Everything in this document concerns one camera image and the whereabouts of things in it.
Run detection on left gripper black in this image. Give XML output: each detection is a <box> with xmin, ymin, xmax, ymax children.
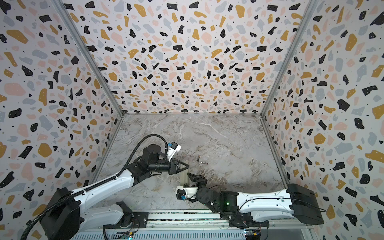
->
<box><xmin>149</xmin><ymin>157</ymin><xmax>189</xmax><ymax>176</ymax></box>

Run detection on white remote control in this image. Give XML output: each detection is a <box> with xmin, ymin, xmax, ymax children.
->
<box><xmin>180</xmin><ymin>172</ymin><xmax>190</xmax><ymax>187</ymax></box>

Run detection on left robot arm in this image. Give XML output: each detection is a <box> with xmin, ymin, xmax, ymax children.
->
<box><xmin>39</xmin><ymin>142</ymin><xmax>189</xmax><ymax>240</ymax></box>

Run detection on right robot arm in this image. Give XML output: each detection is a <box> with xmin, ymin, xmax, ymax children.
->
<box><xmin>176</xmin><ymin>174</ymin><xmax>324</xmax><ymax>229</ymax></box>

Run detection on right electronics board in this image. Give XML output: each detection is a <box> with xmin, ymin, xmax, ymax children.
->
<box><xmin>244</xmin><ymin>228</ymin><xmax>262</xmax><ymax>240</ymax></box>

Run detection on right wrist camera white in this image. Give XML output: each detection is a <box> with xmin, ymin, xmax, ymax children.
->
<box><xmin>176</xmin><ymin>186</ymin><xmax>199</xmax><ymax>201</ymax></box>

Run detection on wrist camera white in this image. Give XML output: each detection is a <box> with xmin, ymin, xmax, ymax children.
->
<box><xmin>167</xmin><ymin>142</ymin><xmax>182</xmax><ymax>162</ymax></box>
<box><xmin>176</xmin><ymin>186</ymin><xmax>199</xmax><ymax>201</ymax></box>

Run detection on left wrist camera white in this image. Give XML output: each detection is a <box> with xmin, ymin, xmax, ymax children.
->
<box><xmin>167</xmin><ymin>142</ymin><xmax>182</xmax><ymax>162</ymax></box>

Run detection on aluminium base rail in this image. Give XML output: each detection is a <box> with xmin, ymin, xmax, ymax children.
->
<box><xmin>73</xmin><ymin>210</ymin><xmax>317</xmax><ymax>240</ymax></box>

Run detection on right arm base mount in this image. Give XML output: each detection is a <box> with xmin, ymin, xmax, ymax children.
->
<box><xmin>229</xmin><ymin>213</ymin><xmax>270</xmax><ymax>229</ymax></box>

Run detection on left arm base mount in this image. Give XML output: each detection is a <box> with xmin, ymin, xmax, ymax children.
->
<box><xmin>106</xmin><ymin>212</ymin><xmax>149</xmax><ymax>231</ymax></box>

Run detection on electronics board with wires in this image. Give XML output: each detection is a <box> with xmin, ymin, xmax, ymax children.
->
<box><xmin>115</xmin><ymin>231</ymin><xmax>137</xmax><ymax>240</ymax></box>

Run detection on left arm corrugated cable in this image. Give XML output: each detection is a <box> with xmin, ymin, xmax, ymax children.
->
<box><xmin>19</xmin><ymin>133</ymin><xmax>169</xmax><ymax>240</ymax></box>

